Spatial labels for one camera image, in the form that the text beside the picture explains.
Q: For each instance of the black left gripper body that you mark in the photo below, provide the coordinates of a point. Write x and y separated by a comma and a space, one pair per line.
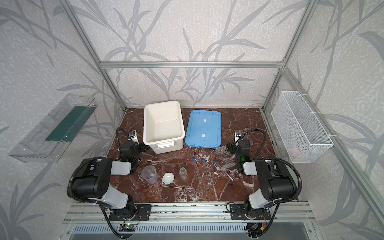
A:
139, 149

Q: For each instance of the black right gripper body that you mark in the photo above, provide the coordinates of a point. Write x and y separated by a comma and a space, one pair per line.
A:
231, 149

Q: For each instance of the blue capped test tube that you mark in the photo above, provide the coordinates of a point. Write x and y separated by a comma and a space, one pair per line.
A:
208, 173
223, 171
197, 170

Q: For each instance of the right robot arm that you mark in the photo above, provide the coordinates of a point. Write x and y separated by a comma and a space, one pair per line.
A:
279, 181

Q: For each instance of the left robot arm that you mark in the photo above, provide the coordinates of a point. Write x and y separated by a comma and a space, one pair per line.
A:
90, 182

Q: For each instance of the clear acrylic test tube rack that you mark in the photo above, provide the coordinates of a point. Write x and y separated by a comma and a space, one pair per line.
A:
224, 158

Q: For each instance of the clear plastic measuring beaker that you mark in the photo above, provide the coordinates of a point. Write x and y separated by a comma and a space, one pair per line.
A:
150, 175

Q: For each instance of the white plastic storage bin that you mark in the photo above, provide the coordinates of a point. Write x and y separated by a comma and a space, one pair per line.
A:
164, 127

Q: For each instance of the glass stirring rod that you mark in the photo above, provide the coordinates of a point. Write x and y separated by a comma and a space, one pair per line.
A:
173, 187

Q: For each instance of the light blue bin lid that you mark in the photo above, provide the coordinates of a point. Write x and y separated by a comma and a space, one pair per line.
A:
204, 129

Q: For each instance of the small white ceramic dish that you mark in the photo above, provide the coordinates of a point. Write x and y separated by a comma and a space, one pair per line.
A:
168, 178

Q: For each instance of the pink object in basket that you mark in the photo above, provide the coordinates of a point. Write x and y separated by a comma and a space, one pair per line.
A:
295, 152

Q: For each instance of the small glass jar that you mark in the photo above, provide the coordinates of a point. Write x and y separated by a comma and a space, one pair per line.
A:
183, 173

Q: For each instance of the green circuit board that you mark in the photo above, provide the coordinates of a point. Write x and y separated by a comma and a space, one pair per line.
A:
128, 227

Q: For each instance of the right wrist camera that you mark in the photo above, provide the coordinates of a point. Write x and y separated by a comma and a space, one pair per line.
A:
238, 134

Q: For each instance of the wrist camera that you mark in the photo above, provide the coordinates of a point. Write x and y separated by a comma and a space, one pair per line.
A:
238, 134
132, 135

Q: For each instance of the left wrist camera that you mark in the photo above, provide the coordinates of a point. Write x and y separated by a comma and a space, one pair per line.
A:
132, 135

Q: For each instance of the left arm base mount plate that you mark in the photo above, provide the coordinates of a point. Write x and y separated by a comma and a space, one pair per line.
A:
141, 212

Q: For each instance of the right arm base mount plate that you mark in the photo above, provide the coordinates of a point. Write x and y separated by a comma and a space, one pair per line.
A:
245, 212

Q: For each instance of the white wire mesh basket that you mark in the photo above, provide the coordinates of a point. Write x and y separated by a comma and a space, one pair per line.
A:
299, 127

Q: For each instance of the clear wall shelf green liner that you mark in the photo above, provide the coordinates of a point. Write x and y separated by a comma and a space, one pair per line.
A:
47, 142

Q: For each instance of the aluminium front rail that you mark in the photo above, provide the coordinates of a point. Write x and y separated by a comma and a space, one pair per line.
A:
191, 212

